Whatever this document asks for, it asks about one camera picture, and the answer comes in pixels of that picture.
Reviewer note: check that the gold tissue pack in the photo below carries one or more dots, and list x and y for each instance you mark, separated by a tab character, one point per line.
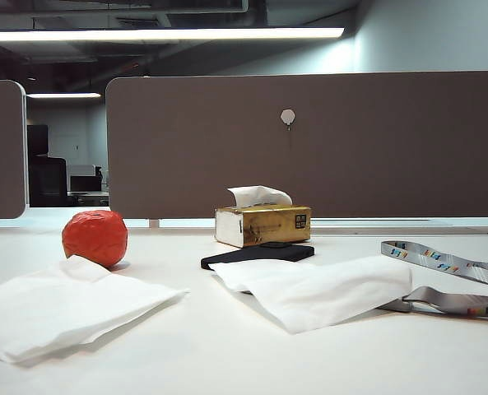
268	226

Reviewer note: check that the white pulled tissue sheet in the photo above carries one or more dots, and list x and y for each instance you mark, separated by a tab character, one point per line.
317	292

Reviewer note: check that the white tissue in pack opening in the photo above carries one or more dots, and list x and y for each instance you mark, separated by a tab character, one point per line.
247	194

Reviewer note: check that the white folded tissue stack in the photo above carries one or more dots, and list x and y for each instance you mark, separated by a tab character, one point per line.
62	304

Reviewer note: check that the black smartphone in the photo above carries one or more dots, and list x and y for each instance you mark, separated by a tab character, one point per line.
268	253

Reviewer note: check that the white adhesive hook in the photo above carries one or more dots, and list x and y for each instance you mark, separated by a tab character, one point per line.
288	116

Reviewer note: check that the grey desk divider panel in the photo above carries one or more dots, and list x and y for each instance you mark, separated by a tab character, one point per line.
391	156

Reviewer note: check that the red wrapped ball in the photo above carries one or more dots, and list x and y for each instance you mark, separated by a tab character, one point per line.
95	238

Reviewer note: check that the black computer monitor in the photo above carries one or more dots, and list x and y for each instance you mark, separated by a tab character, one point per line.
85	184

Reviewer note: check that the long ceiling light strip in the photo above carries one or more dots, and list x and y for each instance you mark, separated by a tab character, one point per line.
145	35

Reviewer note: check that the black office chair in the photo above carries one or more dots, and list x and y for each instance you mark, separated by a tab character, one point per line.
48	181

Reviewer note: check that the short ceiling light strip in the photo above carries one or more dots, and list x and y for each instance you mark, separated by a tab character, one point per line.
62	95

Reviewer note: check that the black cabinet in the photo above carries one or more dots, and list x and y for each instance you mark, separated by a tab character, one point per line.
37	140

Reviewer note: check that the grey left divider panel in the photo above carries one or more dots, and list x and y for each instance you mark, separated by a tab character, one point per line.
1	156

